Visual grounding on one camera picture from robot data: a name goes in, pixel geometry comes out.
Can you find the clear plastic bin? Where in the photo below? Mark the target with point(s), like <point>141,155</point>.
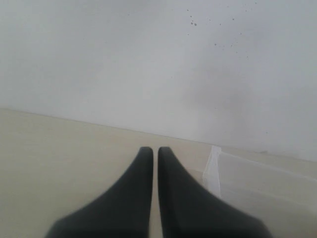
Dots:
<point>280,191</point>

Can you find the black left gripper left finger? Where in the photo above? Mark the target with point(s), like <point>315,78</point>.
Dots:
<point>123,211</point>

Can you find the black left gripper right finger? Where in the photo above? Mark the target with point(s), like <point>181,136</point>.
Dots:
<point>188,210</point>

